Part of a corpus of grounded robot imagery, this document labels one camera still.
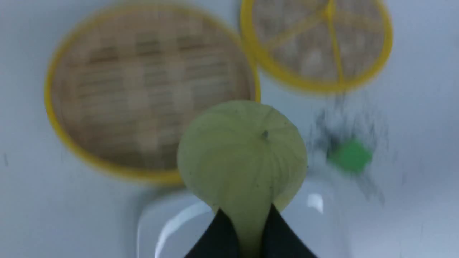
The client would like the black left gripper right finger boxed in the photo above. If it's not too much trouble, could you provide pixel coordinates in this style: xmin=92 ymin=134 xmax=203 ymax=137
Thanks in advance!
xmin=261 ymin=204 xmax=317 ymax=258

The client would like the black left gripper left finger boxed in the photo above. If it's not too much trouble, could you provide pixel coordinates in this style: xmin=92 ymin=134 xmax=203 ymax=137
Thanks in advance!
xmin=185 ymin=209 xmax=240 ymax=258

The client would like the yellow steamed bun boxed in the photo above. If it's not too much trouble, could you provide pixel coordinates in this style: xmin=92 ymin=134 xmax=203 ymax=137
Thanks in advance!
xmin=177 ymin=100 xmax=308 ymax=258

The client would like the white square plate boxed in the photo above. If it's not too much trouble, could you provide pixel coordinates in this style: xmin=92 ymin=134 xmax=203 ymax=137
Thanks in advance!
xmin=136 ymin=178 xmax=352 ymax=258

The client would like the green cube block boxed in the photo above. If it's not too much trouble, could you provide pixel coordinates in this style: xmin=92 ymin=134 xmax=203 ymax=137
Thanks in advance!
xmin=326 ymin=139 xmax=373 ymax=175

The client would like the yellow bamboo steamer basket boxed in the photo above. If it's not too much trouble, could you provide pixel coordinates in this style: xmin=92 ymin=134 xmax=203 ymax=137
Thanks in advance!
xmin=44 ymin=1 xmax=261 ymax=186

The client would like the yellow bamboo steamer lid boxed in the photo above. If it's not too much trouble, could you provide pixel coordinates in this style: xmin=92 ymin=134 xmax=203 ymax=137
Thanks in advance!
xmin=240 ymin=0 xmax=393 ymax=94

